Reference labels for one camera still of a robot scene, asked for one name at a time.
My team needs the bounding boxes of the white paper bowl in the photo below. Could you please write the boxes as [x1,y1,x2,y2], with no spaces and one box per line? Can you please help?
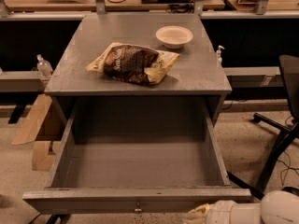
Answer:
[156,26,193,49]

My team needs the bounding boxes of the grey drawer cabinet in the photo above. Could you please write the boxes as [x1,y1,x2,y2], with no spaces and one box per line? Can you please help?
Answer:
[45,13,232,121]

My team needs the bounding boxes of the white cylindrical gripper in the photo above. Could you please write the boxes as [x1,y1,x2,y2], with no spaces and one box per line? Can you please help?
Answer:
[183,201,242,224]

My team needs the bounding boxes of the clear plastic bottle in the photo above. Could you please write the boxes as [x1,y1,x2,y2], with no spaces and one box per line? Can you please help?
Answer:
[36,54,53,78]

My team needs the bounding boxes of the grey top drawer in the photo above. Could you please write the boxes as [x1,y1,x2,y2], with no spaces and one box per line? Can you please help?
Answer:
[23,96,250,215]

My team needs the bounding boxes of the brown yellow chip bag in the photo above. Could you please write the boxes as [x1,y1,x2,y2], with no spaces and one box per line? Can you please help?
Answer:
[86,43,179,85]

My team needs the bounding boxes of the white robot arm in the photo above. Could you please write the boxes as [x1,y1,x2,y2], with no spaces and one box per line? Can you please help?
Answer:
[183,190,299,224]

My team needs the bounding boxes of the cardboard box pieces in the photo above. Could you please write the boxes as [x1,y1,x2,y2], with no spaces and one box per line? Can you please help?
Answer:
[11,94,64,172]

